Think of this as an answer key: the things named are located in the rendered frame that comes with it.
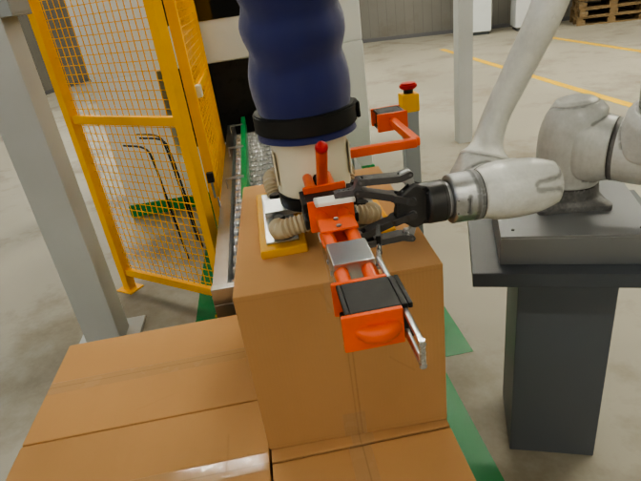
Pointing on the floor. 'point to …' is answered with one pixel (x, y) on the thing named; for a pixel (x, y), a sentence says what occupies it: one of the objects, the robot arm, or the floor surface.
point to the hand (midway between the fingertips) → (333, 218)
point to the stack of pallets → (607, 10)
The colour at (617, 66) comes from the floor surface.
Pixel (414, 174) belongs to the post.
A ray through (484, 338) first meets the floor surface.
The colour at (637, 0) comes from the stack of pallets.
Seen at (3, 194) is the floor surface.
